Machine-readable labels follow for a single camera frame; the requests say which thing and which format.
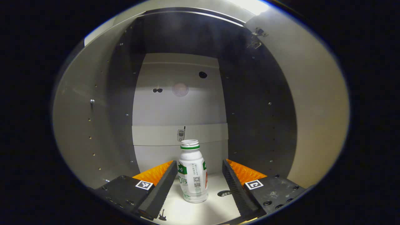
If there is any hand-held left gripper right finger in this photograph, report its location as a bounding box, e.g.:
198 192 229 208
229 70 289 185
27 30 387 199
222 159 308 219

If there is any white plastic bottle green label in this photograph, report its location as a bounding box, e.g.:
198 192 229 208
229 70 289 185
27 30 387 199
177 139 209 203

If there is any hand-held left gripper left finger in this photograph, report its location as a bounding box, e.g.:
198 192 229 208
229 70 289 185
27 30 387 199
95 160 178 221

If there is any white cabinet shelf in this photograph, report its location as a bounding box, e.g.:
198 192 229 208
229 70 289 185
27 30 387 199
147 171 243 225

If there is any dark grey cabinet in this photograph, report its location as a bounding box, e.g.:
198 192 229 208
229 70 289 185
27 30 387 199
52 7 297 225

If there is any metal door hinge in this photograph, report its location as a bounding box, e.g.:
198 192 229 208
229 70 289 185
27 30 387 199
247 27 269 50

